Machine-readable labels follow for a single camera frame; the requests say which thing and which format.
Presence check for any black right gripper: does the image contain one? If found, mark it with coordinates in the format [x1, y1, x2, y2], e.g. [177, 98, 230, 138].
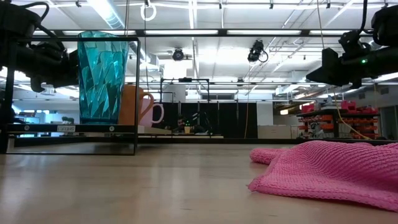
[305, 46, 398, 90]

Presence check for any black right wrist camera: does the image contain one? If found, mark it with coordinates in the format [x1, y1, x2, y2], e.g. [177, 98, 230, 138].
[338, 30, 373, 62]

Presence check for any black ceiling camera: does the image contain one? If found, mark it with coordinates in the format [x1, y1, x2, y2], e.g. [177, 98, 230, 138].
[247, 39, 270, 63]
[172, 47, 186, 62]

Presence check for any orange mug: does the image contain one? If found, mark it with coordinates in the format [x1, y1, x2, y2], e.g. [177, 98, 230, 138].
[118, 84, 155, 126]

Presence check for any silver ceiling duct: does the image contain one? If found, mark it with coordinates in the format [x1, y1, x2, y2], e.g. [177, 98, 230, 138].
[86, 0, 162, 68]

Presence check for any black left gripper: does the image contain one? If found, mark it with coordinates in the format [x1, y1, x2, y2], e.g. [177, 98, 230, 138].
[0, 39, 80, 93]

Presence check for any white hanging ring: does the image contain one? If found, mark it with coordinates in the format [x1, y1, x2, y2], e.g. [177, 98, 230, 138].
[139, 2, 157, 22]

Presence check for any wooden shelf with black frame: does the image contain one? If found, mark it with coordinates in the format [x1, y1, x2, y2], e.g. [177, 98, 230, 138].
[0, 36, 141, 156]

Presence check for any seated person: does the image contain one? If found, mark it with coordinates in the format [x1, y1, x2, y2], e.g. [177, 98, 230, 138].
[171, 114, 206, 135]

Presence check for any black rectangular stand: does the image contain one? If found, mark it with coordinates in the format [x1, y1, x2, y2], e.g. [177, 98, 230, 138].
[159, 77, 211, 138]

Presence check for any pink knitted cloth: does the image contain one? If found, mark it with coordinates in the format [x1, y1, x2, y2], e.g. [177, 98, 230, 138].
[248, 139, 398, 213]

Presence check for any rack with red bins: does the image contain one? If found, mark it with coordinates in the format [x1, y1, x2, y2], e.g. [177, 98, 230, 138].
[297, 99, 381, 140]

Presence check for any pale pink mug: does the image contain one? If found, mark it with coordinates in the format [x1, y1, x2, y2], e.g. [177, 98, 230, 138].
[139, 98, 165, 128]

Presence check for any teal faceted plastic tumbler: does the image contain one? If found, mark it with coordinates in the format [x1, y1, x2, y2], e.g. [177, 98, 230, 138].
[76, 30, 130, 126]

